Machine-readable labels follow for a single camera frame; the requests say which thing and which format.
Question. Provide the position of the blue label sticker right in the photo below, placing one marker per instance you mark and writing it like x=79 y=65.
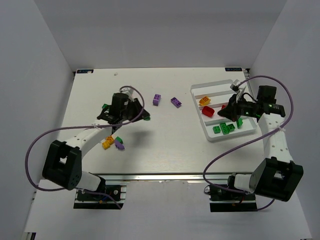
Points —
x=233 y=69

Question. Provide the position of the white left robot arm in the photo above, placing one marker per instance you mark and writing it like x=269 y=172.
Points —
x=63 y=164

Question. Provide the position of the green thin lego plate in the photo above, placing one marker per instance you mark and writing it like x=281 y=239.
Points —
x=224 y=128

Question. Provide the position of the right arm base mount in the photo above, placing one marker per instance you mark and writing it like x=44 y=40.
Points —
x=223 y=201

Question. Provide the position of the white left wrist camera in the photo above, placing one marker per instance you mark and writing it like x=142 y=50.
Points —
x=128 y=91

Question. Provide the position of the yellow lego brick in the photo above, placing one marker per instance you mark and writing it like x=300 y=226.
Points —
x=107 y=144

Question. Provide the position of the green lego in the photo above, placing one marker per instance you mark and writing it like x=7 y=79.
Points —
x=231 y=127
x=119 y=140

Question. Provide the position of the red half-round lego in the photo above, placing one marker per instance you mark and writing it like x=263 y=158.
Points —
x=208 y=111

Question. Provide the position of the purple tall lego brick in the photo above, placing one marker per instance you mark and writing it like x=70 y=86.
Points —
x=156 y=99

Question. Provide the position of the blue label sticker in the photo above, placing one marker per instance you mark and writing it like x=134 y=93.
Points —
x=233 y=69
x=84 y=71

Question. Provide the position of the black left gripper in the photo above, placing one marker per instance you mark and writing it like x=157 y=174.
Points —
x=136 y=110

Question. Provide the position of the small green lego brick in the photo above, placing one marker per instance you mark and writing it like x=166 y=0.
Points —
x=216 y=129

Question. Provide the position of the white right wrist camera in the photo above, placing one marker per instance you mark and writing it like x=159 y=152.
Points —
x=238 y=89

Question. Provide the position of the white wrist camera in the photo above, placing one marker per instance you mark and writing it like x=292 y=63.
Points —
x=128 y=91
x=238 y=89

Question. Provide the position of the blue label sticker left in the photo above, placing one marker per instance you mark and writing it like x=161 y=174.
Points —
x=84 y=71

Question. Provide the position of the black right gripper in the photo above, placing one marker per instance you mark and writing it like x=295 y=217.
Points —
x=233 y=108

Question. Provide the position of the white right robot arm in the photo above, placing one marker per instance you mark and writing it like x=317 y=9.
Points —
x=277 y=176

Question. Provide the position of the purple lego plate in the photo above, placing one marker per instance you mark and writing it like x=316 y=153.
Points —
x=176 y=102

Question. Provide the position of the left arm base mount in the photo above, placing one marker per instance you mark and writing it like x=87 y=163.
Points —
x=110 y=196

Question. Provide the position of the purple curved lego piece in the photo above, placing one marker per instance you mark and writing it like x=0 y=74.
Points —
x=119 y=145

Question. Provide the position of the yellow round lego piece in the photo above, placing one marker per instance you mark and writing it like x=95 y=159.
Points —
x=204 y=101

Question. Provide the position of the green square lego brick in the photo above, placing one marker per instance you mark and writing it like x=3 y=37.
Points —
x=239 y=123

